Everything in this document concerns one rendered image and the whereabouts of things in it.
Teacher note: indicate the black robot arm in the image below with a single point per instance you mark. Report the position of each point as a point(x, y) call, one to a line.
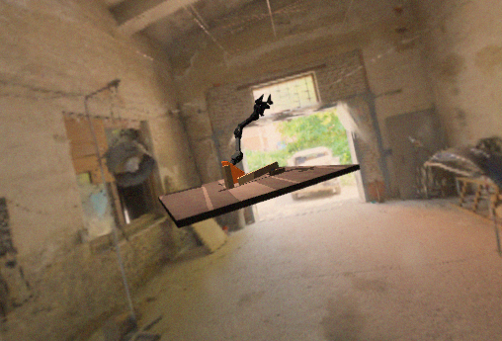
point(238, 155)

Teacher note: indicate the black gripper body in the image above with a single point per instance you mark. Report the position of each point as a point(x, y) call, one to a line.
point(264, 102)

